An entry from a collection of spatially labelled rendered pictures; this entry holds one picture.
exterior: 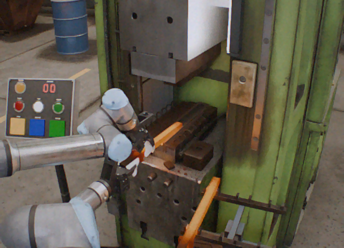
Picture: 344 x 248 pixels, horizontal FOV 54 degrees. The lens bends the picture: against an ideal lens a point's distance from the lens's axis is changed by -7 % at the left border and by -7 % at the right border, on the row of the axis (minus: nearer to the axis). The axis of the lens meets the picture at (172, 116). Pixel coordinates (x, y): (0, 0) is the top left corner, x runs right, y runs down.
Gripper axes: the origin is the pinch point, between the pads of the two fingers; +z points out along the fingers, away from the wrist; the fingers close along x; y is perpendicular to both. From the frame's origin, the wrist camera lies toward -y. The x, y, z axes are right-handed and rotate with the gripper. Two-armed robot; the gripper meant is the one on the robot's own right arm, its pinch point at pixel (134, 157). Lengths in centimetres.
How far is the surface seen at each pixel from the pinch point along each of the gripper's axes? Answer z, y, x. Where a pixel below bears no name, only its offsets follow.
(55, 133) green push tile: -0.2, 2.0, -43.8
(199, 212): -8.1, 7.1, 31.3
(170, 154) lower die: 17.2, 6.1, 5.6
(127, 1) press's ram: 16, -54, -12
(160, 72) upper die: 16.6, -28.8, 1.8
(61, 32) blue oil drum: 302, 53, -368
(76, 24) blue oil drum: 317, 41, -347
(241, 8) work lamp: 27, -54, 28
